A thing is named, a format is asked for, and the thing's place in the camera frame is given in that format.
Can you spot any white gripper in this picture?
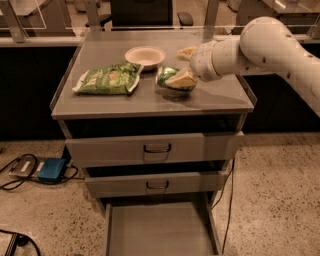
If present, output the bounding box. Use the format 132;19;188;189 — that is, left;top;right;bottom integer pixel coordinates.
165;41;220;89

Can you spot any green soda can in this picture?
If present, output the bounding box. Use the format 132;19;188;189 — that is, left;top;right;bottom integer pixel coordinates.
156;66;196;92

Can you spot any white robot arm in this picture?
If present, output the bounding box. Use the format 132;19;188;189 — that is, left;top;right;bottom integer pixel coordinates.
165;17;320;116

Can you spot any grey top drawer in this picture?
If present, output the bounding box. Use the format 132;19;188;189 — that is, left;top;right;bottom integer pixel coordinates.
66;132;244;168

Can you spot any grey drawer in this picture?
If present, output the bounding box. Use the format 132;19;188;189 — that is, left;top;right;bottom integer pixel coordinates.
102;199;221;256
66;132;244;168
85;171;227;198

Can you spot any grey drawer cabinet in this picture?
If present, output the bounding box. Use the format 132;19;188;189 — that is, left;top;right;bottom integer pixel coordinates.
49;29;258;256

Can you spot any grey middle drawer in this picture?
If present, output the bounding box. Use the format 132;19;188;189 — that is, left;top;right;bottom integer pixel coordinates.
85;171;227;198

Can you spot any grey bottom drawer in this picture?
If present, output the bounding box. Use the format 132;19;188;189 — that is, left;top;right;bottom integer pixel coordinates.
102;199;221;256

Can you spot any green chip bag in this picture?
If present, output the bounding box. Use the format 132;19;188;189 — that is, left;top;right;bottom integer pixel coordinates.
72;62;144;95

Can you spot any blue electronic box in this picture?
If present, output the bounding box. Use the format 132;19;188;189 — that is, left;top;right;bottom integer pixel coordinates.
37;158;66;183

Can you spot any grey flat device on floor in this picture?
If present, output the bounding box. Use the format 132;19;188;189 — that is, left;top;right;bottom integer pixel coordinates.
9;156;44;178

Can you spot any black cable beside cabinet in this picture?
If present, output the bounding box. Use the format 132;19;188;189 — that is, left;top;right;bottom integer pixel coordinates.
210;157;235;256

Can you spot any glass partition rail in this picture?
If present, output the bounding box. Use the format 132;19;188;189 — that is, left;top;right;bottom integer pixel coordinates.
0;0;320;43

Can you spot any black cable on floor left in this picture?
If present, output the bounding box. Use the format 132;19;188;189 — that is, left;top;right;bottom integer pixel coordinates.
0;153;84;192

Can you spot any black cable bottom left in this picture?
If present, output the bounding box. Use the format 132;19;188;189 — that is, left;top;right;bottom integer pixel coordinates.
0;229;42;256

